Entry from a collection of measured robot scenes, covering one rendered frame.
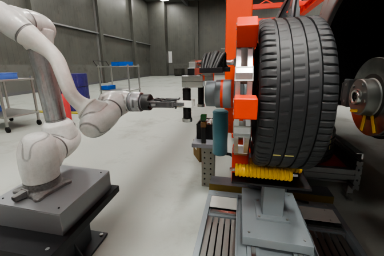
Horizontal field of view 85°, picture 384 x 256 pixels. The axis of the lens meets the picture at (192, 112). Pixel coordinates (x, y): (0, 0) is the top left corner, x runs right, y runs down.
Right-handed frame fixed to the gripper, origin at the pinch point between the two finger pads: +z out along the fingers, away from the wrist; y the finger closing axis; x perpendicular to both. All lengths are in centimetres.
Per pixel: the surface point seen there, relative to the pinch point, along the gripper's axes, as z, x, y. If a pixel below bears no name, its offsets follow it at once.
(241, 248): 26, -68, 2
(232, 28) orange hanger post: 17, 38, -56
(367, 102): 71, 1, -5
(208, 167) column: -1, -66, -69
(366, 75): 75, 11, -18
